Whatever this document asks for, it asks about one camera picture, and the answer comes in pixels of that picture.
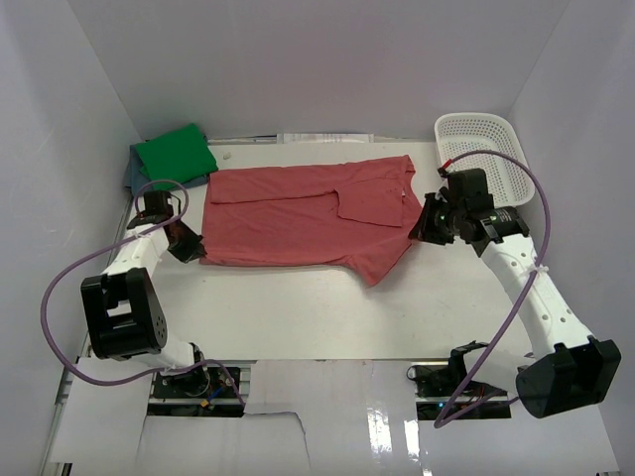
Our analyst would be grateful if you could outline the red t-shirt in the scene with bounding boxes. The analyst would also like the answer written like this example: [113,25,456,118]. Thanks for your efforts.
[201,155,422,286]

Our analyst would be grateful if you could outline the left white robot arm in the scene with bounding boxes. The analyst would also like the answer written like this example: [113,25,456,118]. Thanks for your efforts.
[80,190,210,396]

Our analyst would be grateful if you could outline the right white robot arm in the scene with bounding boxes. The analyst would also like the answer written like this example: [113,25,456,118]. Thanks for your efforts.
[408,169,621,418]

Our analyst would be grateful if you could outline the blue folded t-shirt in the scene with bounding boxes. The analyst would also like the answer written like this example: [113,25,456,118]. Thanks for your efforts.
[123,146,208,195]

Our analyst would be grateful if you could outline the white plastic basket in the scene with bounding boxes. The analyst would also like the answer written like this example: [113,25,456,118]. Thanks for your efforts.
[434,112,535,207]

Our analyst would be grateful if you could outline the green folded t-shirt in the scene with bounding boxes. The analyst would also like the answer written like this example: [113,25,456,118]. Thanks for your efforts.
[132,123,218,184]

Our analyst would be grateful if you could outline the white paper sheets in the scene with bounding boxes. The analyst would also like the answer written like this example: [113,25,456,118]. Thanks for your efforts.
[276,133,374,145]

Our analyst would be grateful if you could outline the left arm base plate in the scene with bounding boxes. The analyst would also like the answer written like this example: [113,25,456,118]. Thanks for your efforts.
[147,367,244,418]

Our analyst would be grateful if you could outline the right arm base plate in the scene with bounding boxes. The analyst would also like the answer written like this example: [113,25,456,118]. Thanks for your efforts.
[406,362,512,421]

